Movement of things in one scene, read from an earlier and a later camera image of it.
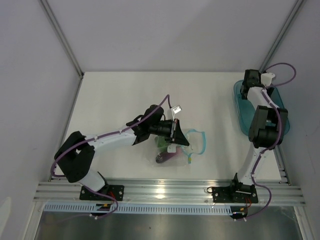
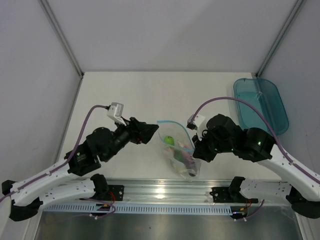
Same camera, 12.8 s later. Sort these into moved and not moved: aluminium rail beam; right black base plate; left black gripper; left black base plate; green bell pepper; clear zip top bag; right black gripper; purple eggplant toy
Moved: left black gripper; clear zip top bag; green bell pepper; right black gripper; purple eggplant toy
Not moved: right black base plate; aluminium rail beam; left black base plate
